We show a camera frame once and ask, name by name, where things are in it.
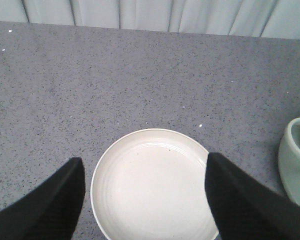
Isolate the green electric cooking pot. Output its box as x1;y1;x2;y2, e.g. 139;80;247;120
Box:
278;117;300;206

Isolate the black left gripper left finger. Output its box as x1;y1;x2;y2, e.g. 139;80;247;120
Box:
0;157;86;240

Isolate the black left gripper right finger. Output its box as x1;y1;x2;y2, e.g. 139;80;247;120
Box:
205;152;300;240

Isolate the beige round plate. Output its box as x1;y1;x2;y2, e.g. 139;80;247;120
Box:
90;128;219;240

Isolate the white pleated curtain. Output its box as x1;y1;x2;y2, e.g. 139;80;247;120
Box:
0;0;300;40

